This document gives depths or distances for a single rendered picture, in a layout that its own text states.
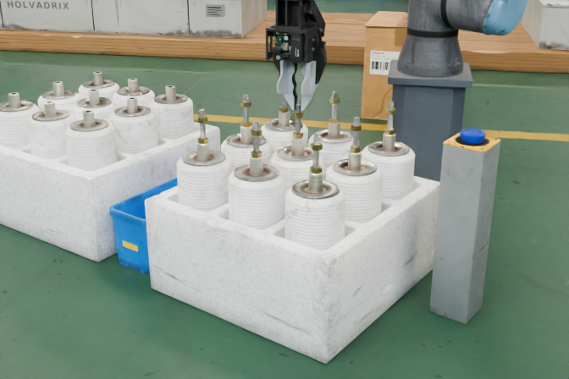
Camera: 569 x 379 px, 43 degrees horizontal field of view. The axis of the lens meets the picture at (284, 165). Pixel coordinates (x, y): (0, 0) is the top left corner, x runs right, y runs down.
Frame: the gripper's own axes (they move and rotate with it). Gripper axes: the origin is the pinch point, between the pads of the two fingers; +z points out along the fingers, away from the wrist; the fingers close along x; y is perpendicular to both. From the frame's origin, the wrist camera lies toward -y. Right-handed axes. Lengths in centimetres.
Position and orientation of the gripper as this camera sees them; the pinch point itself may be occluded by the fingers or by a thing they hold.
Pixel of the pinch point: (299, 101)
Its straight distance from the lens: 126.9
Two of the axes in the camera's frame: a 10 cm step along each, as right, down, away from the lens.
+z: 0.0, 9.3, 3.6
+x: 9.4, 1.2, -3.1
